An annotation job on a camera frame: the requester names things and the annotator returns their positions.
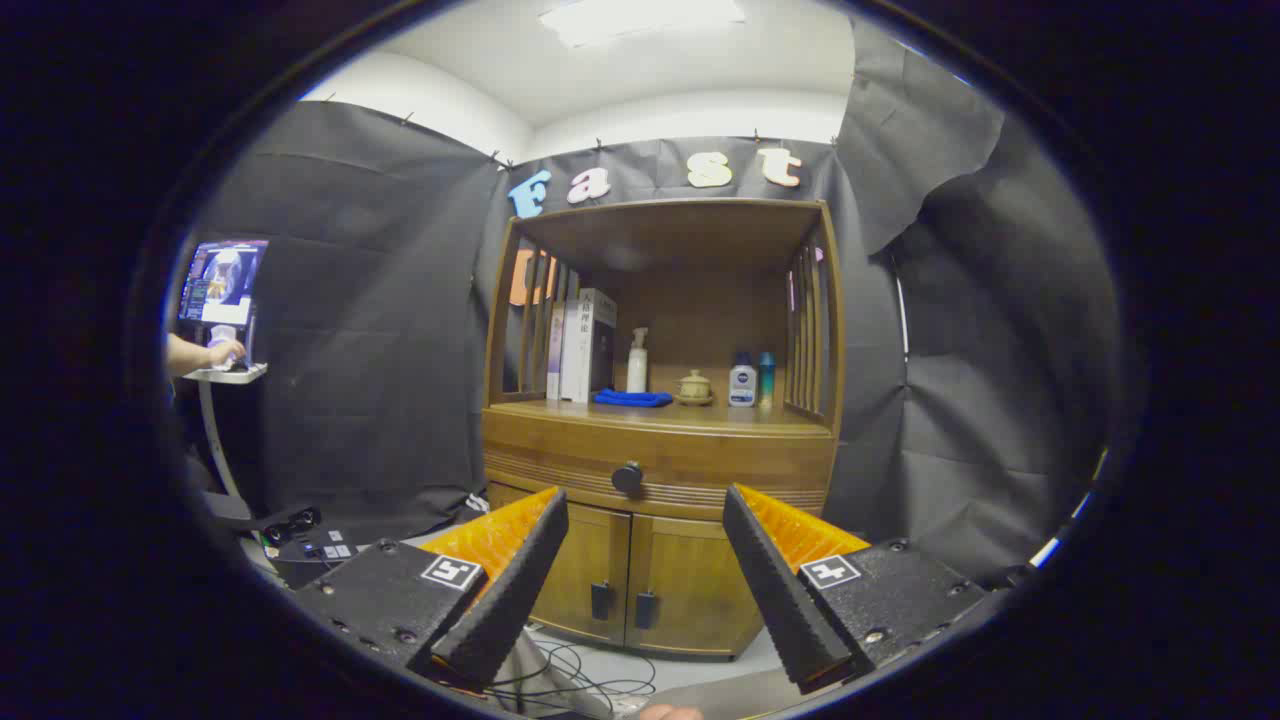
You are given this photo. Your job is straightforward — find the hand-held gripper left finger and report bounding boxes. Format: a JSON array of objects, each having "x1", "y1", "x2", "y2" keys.
[{"x1": 295, "y1": 487, "x2": 569, "y2": 691}]

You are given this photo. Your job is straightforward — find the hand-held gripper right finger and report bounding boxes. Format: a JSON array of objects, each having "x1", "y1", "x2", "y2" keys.
[{"x1": 723, "y1": 484, "x2": 986, "y2": 696}]

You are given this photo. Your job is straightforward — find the wooden drawer with black knob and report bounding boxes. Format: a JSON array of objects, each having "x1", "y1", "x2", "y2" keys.
[{"x1": 483, "y1": 408, "x2": 839, "y2": 519}]

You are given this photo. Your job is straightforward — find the wooden countertop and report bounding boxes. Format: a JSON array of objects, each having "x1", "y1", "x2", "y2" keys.
[{"x1": 490, "y1": 395, "x2": 836, "y2": 436}]

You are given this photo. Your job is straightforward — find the wooden cabinet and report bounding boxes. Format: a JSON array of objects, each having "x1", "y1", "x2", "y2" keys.
[{"x1": 480, "y1": 197, "x2": 846, "y2": 661}]

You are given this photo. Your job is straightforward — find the black box with white stickers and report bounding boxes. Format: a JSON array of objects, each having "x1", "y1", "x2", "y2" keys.
[{"x1": 270, "y1": 525, "x2": 376, "y2": 591}]

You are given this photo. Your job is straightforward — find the thin pale purple book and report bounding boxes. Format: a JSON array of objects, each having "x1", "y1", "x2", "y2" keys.
[{"x1": 546, "y1": 300, "x2": 567, "y2": 401}]

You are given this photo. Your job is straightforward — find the thick white book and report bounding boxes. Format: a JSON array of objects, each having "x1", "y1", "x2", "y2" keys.
[{"x1": 560, "y1": 288, "x2": 618, "y2": 404}]

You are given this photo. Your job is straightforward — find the black device with round lenses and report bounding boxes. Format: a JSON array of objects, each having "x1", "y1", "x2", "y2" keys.
[{"x1": 262, "y1": 505, "x2": 323, "y2": 546}]

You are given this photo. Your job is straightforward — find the white stand with tray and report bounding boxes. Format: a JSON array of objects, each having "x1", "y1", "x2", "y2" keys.
[{"x1": 183, "y1": 362, "x2": 269, "y2": 501}]

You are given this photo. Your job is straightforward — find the computer monitor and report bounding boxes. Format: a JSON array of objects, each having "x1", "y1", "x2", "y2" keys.
[{"x1": 178, "y1": 238, "x2": 269, "y2": 326}]

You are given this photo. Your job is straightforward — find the black floor cables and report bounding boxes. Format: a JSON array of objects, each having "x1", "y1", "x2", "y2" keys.
[{"x1": 490, "y1": 640, "x2": 656, "y2": 716}]

